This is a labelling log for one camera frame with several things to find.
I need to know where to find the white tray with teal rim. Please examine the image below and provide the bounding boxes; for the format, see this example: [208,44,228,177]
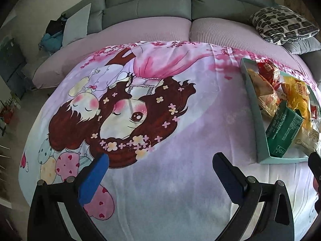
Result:
[239,58,308,164]

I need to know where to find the orange yellow snack bag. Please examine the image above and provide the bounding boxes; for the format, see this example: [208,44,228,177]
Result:
[281,76,311,131]

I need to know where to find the orange biscuit packet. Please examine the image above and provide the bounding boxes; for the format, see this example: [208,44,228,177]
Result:
[247,68,281,117]

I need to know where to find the black white patterned pillow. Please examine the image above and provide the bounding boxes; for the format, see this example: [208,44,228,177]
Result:
[249,5,319,45]

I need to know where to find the light grey pillow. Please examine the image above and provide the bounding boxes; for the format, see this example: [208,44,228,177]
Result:
[62,3,91,47]

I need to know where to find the grey cushion under pillow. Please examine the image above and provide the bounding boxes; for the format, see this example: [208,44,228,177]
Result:
[283,37,321,55]

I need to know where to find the green edged clear cracker pack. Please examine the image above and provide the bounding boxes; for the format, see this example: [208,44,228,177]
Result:
[293,120,320,156]

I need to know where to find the grey sofa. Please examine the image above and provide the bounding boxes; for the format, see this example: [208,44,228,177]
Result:
[63,0,275,35]

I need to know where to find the black bag on sofa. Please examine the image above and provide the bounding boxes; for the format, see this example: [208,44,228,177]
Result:
[45,14,67,36]

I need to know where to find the pink cartoon print cloth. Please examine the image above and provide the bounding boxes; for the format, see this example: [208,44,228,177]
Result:
[18,41,317,240]

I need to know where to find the red snack packet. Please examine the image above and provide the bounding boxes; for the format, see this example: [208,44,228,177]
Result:
[256,59,281,90]

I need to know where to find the green snack box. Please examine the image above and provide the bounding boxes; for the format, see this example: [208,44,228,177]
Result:
[265,101,303,158]

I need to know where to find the pink sofa seat cover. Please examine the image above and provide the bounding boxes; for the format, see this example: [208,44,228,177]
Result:
[32,16,320,89]

